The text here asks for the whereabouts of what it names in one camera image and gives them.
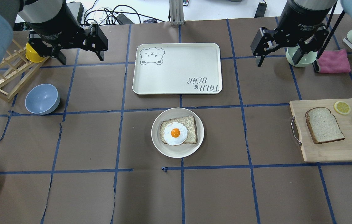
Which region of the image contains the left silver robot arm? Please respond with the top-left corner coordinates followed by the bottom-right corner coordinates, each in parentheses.
top-left (0, 0), bottom-right (108, 65)

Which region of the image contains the yellow cup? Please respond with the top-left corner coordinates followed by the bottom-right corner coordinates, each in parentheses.
top-left (25, 43), bottom-right (46, 63)

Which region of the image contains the round cream plate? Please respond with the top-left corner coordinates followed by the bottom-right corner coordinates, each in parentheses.
top-left (151, 108), bottom-right (204, 158)

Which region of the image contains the blue bowl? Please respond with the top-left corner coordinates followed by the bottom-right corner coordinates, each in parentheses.
top-left (25, 83), bottom-right (60, 115)

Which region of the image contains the light green bowl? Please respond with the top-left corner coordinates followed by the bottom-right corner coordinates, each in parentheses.
top-left (286, 47), bottom-right (318, 68)

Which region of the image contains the bread slice under egg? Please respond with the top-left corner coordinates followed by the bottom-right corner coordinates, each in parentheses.
top-left (160, 116), bottom-right (198, 144)

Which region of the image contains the aluminium frame post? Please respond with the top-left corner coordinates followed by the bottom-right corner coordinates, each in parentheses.
top-left (169, 0), bottom-right (185, 26)

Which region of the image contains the black power adapter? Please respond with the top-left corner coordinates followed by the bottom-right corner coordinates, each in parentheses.
top-left (254, 0), bottom-right (267, 17)

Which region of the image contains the fried egg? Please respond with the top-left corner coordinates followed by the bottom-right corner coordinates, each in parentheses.
top-left (162, 122), bottom-right (188, 146)

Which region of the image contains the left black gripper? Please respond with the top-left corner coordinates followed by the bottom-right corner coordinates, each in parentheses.
top-left (28, 6), bottom-right (108, 65)

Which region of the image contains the wooden drying rack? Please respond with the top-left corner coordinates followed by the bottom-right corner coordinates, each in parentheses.
top-left (0, 39), bottom-right (48, 102)

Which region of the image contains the cream bear serving tray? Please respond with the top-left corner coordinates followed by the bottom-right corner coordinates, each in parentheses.
top-left (132, 43), bottom-right (223, 95)

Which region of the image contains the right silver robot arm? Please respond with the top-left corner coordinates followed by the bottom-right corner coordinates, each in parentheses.
top-left (250, 0), bottom-right (352, 67)

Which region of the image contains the wooden cutting board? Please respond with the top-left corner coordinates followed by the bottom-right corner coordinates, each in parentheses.
top-left (289, 98), bottom-right (352, 162)

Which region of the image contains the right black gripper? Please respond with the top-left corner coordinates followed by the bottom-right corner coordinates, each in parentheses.
top-left (250, 0), bottom-right (331, 67)

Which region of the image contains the pink cloth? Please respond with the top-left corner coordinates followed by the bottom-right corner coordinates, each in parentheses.
top-left (313, 49), bottom-right (351, 74)

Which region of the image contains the plain bread slice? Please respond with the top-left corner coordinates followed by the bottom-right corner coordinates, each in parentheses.
top-left (305, 107), bottom-right (345, 144)

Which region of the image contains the lemon slice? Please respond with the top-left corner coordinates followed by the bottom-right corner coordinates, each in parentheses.
top-left (333, 100), bottom-right (351, 115)

